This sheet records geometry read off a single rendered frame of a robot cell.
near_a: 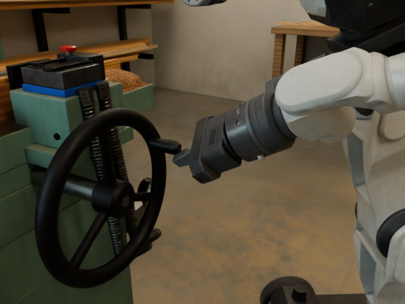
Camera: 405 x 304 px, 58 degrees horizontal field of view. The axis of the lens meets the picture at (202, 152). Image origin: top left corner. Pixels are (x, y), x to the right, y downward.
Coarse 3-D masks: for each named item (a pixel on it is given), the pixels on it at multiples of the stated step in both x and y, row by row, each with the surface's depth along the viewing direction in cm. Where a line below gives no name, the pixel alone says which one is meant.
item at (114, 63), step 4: (108, 60) 102; (112, 60) 102; (116, 60) 103; (104, 64) 99; (108, 64) 100; (112, 64) 101; (116, 64) 103; (104, 68) 99; (108, 68) 100; (112, 68) 102; (116, 68) 103; (120, 68) 105
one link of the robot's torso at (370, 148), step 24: (360, 120) 83; (384, 120) 67; (360, 144) 83; (384, 144) 70; (360, 168) 86; (384, 168) 74; (360, 192) 85; (384, 192) 78; (360, 216) 89; (384, 216) 80; (384, 240) 80
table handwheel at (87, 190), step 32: (96, 128) 51; (64, 160) 47; (160, 160) 68; (64, 192) 63; (96, 192) 57; (128, 192) 59; (160, 192) 70; (96, 224) 56; (64, 256) 51; (128, 256) 65
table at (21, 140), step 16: (128, 96) 86; (144, 96) 91; (0, 128) 63; (16, 128) 63; (128, 128) 73; (0, 144) 59; (16, 144) 62; (32, 144) 65; (0, 160) 60; (16, 160) 62; (32, 160) 64; (48, 160) 61; (80, 160) 63
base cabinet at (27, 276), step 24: (72, 216) 77; (24, 240) 67; (72, 240) 78; (96, 240) 85; (0, 264) 63; (24, 264) 68; (96, 264) 87; (0, 288) 64; (24, 288) 69; (48, 288) 74; (72, 288) 81; (96, 288) 88; (120, 288) 97
